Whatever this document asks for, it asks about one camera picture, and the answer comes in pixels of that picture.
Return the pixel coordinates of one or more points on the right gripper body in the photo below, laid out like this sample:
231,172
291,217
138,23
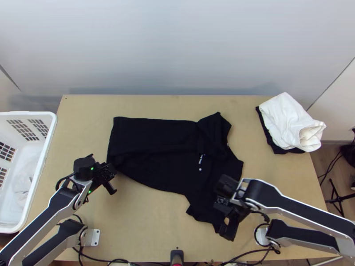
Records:
223,205

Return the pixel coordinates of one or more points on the black tripod stand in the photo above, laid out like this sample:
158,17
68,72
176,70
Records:
334,194

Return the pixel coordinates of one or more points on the black t-shirt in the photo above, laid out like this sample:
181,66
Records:
166,149

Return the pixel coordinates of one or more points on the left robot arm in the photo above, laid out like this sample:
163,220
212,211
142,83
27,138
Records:
61,199

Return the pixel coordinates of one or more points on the white garment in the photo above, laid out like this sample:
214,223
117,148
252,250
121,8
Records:
285,122

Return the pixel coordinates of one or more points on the white laundry basket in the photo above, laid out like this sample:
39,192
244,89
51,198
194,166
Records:
41,155

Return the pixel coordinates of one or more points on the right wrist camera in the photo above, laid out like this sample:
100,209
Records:
230,228

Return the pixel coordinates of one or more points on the black garment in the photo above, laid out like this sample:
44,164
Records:
267,133

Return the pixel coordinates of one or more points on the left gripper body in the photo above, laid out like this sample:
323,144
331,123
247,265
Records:
105,171

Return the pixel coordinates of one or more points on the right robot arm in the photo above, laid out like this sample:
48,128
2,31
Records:
291,205

